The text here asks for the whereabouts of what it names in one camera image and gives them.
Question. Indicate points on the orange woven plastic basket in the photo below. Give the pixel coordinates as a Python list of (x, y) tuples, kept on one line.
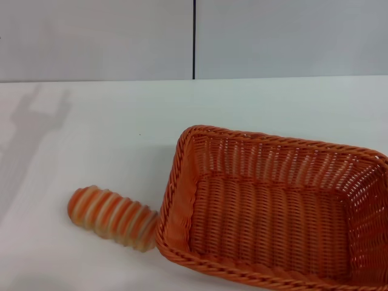
[(266, 221)]

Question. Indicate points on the orange striped toy bread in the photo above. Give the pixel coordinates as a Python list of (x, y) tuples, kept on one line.
[(112, 216)]

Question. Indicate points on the black vertical wall strip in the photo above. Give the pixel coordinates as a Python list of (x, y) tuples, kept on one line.
[(194, 36)]

